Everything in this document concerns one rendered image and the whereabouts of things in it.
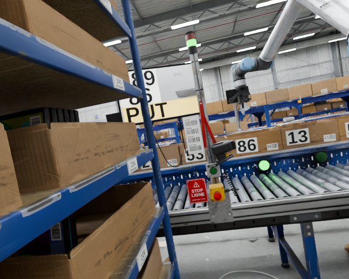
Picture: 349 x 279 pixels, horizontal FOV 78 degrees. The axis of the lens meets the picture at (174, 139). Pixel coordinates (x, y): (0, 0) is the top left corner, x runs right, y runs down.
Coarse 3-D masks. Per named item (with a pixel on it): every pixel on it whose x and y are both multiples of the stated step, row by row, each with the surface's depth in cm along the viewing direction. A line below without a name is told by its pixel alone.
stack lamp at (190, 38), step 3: (189, 33) 108; (192, 33) 108; (186, 36) 109; (189, 36) 108; (192, 36) 108; (195, 36) 110; (186, 39) 110; (189, 39) 109; (192, 39) 108; (195, 39) 109; (186, 42) 111; (189, 42) 109; (192, 42) 108; (195, 42) 109; (189, 45) 109
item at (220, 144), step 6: (216, 144) 106; (222, 144) 105; (228, 144) 104; (234, 144) 104; (216, 150) 105; (222, 150) 105; (228, 150) 105; (216, 156) 107; (222, 156) 106; (222, 162) 106
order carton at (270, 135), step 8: (272, 128) 182; (232, 136) 196; (240, 136) 167; (248, 136) 166; (256, 136) 165; (264, 136) 164; (272, 136) 164; (280, 136) 163; (264, 144) 165; (280, 144) 163; (232, 152) 169; (248, 152) 167; (256, 152) 166; (264, 152) 166
